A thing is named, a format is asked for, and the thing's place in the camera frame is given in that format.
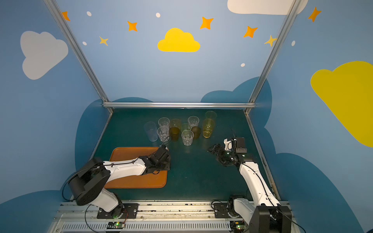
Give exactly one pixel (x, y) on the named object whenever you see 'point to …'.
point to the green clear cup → (185, 126)
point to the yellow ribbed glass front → (208, 125)
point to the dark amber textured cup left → (174, 132)
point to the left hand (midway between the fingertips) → (172, 165)
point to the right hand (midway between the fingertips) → (213, 151)
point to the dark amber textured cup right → (196, 131)
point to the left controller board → (115, 225)
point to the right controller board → (237, 226)
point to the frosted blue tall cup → (150, 127)
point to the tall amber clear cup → (175, 123)
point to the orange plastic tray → (148, 180)
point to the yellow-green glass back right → (211, 114)
